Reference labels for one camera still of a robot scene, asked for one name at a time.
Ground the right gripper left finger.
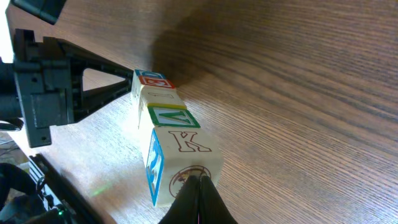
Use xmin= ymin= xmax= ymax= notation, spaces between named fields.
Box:
xmin=159 ymin=176 xmax=200 ymax=224

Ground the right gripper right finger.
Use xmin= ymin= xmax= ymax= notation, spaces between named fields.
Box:
xmin=199 ymin=176 xmax=237 ymax=224

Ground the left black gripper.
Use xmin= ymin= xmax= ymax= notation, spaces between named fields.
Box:
xmin=1 ymin=29 xmax=133 ymax=147

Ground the wooden block blue two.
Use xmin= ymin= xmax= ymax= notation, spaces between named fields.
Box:
xmin=143 ymin=127 xmax=223 ymax=207

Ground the wooden block letter T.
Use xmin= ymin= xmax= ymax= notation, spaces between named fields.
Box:
xmin=131 ymin=86 xmax=187 ymax=119

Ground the wooden block number one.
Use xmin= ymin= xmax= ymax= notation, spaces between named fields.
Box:
xmin=131 ymin=76 xmax=177 ymax=96

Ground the wooden block number four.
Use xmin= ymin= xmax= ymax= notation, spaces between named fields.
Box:
xmin=133 ymin=70 xmax=166 ymax=85

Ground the wooden block letter N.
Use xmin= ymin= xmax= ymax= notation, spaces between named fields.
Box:
xmin=138 ymin=106 xmax=200 ymax=138

